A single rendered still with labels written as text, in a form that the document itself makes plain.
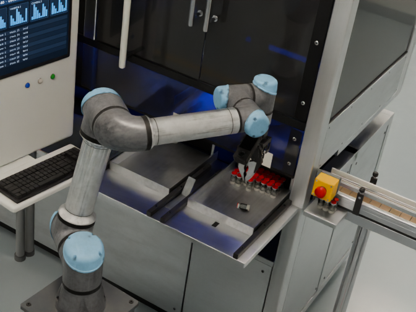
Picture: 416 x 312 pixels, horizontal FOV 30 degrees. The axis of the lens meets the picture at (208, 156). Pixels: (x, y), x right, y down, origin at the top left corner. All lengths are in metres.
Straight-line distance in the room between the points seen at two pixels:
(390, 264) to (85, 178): 2.26
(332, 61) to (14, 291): 1.85
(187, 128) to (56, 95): 1.00
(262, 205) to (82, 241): 0.77
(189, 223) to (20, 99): 0.78
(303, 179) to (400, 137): 2.68
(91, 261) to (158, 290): 1.18
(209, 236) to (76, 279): 0.52
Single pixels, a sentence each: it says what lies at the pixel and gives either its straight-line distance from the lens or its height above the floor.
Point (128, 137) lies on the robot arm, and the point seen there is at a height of 1.39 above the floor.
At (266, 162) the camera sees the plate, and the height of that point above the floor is 1.01.
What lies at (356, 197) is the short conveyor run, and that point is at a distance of 2.86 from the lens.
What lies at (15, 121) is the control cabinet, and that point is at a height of 0.98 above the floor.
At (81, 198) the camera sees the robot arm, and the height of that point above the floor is 1.11.
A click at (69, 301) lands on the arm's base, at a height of 0.85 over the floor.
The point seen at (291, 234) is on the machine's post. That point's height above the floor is 0.76.
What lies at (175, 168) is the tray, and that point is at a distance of 2.89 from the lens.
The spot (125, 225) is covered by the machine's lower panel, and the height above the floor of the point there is 0.43.
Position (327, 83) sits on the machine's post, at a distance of 2.56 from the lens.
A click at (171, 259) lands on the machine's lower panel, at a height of 0.38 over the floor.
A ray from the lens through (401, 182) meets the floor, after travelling 4.87.
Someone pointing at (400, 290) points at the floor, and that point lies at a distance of 4.03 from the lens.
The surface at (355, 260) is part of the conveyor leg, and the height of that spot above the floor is 0.66.
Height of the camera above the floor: 2.45
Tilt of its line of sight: 32 degrees down
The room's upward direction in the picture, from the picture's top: 9 degrees clockwise
